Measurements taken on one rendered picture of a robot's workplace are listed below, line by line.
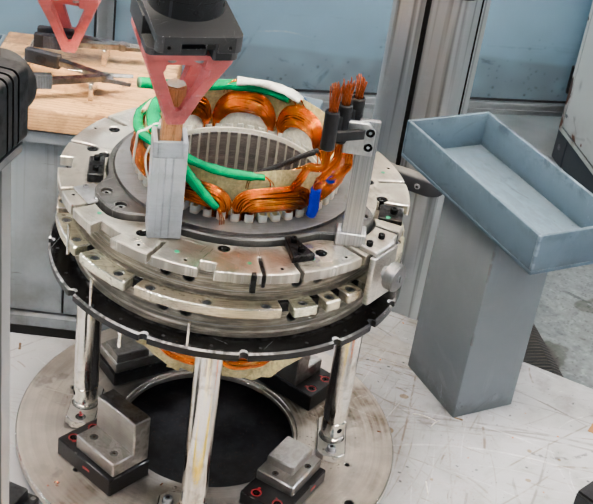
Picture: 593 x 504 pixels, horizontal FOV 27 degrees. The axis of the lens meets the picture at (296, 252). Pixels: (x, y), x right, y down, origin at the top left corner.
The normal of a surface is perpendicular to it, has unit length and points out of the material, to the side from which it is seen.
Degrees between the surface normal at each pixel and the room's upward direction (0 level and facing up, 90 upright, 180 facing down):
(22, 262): 90
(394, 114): 90
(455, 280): 90
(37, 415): 0
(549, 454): 0
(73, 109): 0
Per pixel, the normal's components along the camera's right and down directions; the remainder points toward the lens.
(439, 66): -0.46, 0.42
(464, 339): -0.89, 0.14
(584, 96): -0.97, 0.00
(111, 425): -0.68, 0.31
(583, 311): 0.13, -0.84
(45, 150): -0.02, 0.53
